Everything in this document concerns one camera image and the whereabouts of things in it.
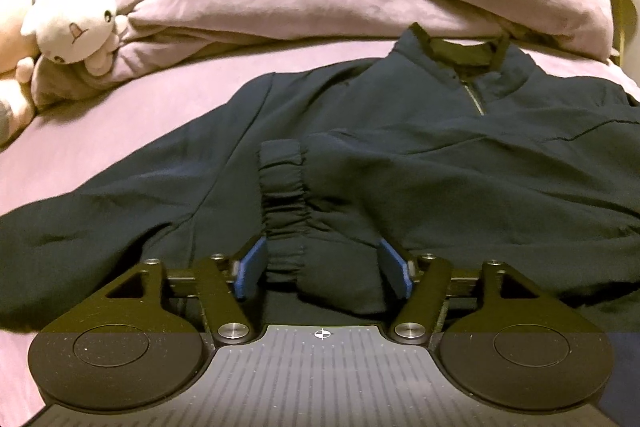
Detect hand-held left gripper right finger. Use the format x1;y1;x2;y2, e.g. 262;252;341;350
376;238;552;344

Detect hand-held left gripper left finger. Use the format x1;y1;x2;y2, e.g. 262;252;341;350
94;236;269;343

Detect dark navy zip jacket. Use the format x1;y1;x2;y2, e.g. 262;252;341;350
0;23;640;338

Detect bed with purple sheet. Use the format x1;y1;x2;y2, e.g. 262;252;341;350
0;31;640;427

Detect white plush toy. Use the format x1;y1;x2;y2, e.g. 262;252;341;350
20;0;132;76

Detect beige plush toy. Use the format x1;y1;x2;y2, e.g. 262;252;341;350
0;0;40;146

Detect yellow side table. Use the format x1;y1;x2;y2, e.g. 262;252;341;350
607;0;639;68

